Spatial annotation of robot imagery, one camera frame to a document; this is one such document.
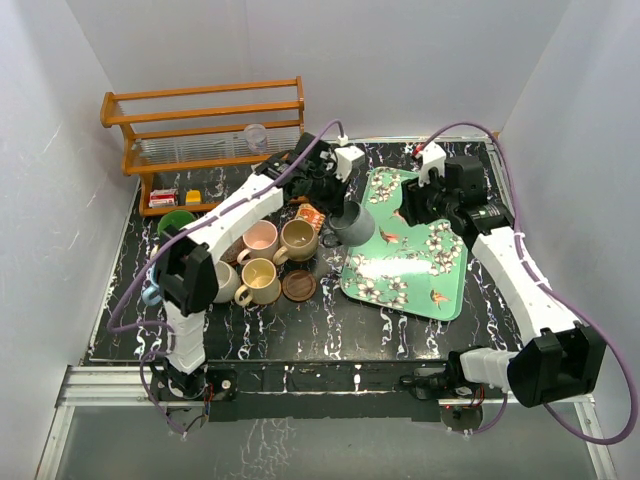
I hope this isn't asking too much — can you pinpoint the clear plastic cup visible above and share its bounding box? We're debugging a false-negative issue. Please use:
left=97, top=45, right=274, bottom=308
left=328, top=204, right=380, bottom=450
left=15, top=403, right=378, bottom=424
left=244, top=124, right=268, bottom=154

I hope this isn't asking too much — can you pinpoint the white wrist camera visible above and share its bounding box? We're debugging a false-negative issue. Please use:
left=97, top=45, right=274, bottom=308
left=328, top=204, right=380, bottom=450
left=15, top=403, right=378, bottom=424
left=331, top=135, right=365, bottom=183
left=412, top=142, right=447, bottom=187

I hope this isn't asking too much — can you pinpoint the orange patterned card pack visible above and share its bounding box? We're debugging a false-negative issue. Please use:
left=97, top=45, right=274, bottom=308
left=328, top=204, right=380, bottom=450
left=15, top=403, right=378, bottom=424
left=295, top=203, right=326, bottom=233

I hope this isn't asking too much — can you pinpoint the green mug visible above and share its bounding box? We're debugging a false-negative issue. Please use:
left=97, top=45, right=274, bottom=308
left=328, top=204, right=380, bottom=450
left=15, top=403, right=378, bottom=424
left=157, top=209, right=197, bottom=236

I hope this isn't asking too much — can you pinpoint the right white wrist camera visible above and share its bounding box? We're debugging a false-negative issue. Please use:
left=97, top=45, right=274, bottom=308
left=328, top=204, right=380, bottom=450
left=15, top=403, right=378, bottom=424
left=412, top=142, right=447, bottom=187

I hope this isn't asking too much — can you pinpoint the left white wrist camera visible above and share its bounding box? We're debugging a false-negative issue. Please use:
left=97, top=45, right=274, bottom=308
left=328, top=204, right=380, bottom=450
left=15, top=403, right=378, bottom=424
left=331, top=135, right=365, bottom=183

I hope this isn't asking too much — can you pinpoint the red white small box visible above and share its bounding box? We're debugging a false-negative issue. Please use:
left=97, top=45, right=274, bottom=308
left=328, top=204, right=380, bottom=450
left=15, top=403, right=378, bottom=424
left=148, top=188, right=179, bottom=209

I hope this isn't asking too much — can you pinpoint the yellow mug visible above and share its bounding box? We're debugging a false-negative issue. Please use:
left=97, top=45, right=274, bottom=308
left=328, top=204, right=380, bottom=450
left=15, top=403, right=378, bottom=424
left=234, top=258, right=281, bottom=307

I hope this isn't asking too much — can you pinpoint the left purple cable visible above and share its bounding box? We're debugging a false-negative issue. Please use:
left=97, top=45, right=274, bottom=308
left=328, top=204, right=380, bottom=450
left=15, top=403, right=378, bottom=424
left=106, top=118, right=351, bottom=441

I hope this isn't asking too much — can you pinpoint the pink mug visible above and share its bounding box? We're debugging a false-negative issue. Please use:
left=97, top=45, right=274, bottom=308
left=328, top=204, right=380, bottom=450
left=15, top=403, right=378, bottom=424
left=236, top=220, right=279, bottom=265

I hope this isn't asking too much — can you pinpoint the grey mug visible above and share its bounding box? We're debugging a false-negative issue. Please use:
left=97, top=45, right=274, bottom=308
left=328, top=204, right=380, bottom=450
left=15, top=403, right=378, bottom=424
left=321, top=201, right=376, bottom=248

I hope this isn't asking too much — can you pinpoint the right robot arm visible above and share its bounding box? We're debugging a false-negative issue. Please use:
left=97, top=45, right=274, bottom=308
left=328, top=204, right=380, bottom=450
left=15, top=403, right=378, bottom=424
left=399, top=156, right=606, bottom=408

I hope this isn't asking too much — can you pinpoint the tan brown mug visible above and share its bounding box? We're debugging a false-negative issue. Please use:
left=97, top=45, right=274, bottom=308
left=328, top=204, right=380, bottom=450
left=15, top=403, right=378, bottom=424
left=272, top=218, right=319, bottom=266

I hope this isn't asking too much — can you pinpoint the purple cable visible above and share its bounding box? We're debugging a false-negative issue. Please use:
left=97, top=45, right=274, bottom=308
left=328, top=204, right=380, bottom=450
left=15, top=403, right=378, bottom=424
left=414, top=121, right=636, bottom=446
left=106, top=118, right=351, bottom=441

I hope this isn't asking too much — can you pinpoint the green floral tray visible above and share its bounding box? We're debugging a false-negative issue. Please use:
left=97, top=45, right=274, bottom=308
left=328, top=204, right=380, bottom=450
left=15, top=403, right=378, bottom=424
left=340, top=167, right=468, bottom=322

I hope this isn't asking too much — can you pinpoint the white beige mug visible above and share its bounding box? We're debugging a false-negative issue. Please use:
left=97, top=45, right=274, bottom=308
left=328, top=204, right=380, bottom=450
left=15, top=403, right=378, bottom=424
left=214, top=261, right=241, bottom=304

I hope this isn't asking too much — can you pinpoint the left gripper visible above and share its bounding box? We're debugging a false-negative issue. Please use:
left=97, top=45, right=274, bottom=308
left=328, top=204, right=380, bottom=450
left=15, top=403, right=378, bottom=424
left=304, top=165, right=351, bottom=218

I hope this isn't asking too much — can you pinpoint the black front base frame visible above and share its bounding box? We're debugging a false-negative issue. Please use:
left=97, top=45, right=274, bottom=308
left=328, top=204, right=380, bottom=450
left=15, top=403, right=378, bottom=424
left=149, top=357, right=506, bottom=425

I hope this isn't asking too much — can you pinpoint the wooden shelf rack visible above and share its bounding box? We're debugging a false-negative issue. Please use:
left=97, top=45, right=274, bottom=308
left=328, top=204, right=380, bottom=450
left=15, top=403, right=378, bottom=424
left=100, top=76, right=305, bottom=217

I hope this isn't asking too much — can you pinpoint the blue mug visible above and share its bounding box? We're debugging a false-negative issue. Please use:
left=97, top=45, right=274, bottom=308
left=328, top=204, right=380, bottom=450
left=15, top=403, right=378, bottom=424
left=141, top=268, right=162, bottom=306

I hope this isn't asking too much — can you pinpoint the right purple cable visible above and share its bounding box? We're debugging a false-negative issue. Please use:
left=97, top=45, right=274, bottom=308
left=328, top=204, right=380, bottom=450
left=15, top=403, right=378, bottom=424
left=414, top=121, right=636, bottom=446

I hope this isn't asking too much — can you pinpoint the yellow small block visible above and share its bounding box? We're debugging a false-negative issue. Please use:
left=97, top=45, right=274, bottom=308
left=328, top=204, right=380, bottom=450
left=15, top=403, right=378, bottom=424
left=185, top=189, right=202, bottom=206

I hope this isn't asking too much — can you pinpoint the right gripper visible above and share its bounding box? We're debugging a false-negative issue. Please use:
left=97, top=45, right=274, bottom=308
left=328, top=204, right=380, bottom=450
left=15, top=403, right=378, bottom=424
left=399, top=168, right=457, bottom=227

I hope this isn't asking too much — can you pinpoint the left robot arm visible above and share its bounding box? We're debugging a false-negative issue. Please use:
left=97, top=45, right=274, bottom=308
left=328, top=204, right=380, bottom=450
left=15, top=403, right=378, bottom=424
left=155, top=133, right=364, bottom=399

